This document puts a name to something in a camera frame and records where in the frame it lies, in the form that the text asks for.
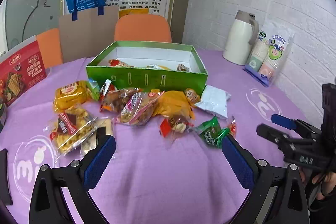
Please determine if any Danco galette cookie packet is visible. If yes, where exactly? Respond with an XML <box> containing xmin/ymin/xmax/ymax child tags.
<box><xmin>44</xmin><ymin>104</ymin><xmax>97</xmax><ymax>155</ymax></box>

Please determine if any green snack packet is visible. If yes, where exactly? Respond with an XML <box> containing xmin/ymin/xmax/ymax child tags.
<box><xmin>193</xmin><ymin>117</ymin><xmax>231</xmax><ymax>148</ymax></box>

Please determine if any white snack packet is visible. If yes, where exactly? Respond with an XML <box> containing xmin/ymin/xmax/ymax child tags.
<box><xmin>195</xmin><ymin>85</ymin><xmax>231</xmax><ymax>119</ymax></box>

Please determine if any yellow soft bread packet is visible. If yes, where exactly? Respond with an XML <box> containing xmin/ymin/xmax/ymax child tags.
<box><xmin>54</xmin><ymin>81</ymin><xmax>90</xmax><ymax>113</ymax></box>

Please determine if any red small snack packet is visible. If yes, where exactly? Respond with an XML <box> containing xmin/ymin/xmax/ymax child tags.
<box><xmin>159</xmin><ymin>115</ymin><xmax>194</xmax><ymax>138</ymax></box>

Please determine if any brown clear snack packet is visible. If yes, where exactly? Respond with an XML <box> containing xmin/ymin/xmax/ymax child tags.
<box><xmin>100</xmin><ymin>88</ymin><xmax>142</xmax><ymax>113</ymax></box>

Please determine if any orange snack bag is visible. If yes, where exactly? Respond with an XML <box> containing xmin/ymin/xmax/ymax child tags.
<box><xmin>152</xmin><ymin>91</ymin><xmax>195</xmax><ymax>120</ymax></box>

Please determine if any pink clear nut packet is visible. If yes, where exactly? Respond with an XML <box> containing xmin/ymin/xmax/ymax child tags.
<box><xmin>114</xmin><ymin>91</ymin><xmax>164</xmax><ymax>126</ymax></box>

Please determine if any right hand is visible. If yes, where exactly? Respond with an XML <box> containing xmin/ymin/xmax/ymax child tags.
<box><xmin>312</xmin><ymin>172</ymin><xmax>336</xmax><ymax>200</ymax></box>

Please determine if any paper cup pack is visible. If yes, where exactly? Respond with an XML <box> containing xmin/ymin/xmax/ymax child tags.
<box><xmin>243</xmin><ymin>20</ymin><xmax>295</xmax><ymax>87</ymax></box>

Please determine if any purple tablecloth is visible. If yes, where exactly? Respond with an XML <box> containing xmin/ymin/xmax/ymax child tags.
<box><xmin>1</xmin><ymin>50</ymin><xmax>304</xmax><ymax>223</ymax></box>

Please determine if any white thermos jug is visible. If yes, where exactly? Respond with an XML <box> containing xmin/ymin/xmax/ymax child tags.
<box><xmin>223</xmin><ymin>10</ymin><xmax>259</xmax><ymax>65</ymax></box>

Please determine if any red cracker box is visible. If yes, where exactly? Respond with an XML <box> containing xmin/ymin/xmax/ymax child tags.
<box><xmin>0</xmin><ymin>36</ymin><xmax>47</xmax><ymax>106</ymax></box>

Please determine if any green snack box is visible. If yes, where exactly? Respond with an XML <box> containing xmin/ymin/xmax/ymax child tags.
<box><xmin>86</xmin><ymin>41</ymin><xmax>209</xmax><ymax>95</ymax></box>

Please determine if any orange chair left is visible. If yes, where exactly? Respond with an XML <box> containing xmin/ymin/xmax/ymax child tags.
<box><xmin>37</xmin><ymin>28</ymin><xmax>63</xmax><ymax>68</ymax></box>

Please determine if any orange chair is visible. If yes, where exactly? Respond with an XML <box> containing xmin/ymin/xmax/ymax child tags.
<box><xmin>114</xmin><ymin>14</ymin><xmax>172</xmax><ymax>43</ymax></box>
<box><xmin>37</xmin><ymin>28</ymin><xmax>63</xmax><ymax>68</ymax></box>

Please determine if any brown cardboard sheet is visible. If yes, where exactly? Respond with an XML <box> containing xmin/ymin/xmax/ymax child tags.
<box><xmin>59</xmin><ymin>6</ymin><xmax>119</xmax><ymax>63</ymax></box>

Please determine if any orange chair right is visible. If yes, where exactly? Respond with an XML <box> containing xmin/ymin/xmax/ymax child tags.
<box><xmin>114</xmin><ymin>14</ymin><xmax>172</xmax><ymax>43</ymax></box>

